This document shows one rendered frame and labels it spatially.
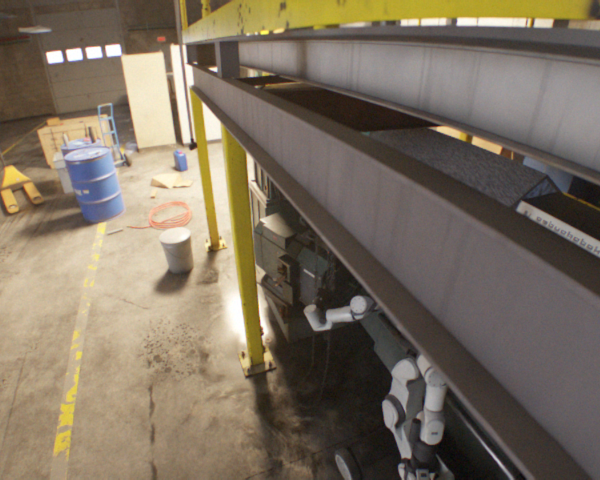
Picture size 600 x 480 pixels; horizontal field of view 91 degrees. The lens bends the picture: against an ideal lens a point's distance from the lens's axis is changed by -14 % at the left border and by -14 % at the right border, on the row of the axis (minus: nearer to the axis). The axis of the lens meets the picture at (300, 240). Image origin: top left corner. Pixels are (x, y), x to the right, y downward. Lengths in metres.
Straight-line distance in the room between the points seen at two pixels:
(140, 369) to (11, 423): 0.92
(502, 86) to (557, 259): 0.64
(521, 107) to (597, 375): 0.62
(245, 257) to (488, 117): 1.42
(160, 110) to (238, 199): 6.04
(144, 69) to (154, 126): 1.15
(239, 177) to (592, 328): 1.55
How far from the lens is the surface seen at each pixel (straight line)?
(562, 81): 0.83
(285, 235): 2.26
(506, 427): 0.43
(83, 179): 4.80
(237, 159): 1.67
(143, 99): 7.64
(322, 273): 2.07
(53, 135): 7.90
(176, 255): 3.41
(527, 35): 0.30
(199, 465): 2.27
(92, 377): 2.88
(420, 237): 0.48
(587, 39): 0.28
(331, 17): 0.55
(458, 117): 0.99
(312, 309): 1.65
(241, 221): 1.80
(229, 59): 1.58
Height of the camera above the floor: 2.03
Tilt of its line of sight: 32 degrees down
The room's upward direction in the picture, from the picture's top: straight up
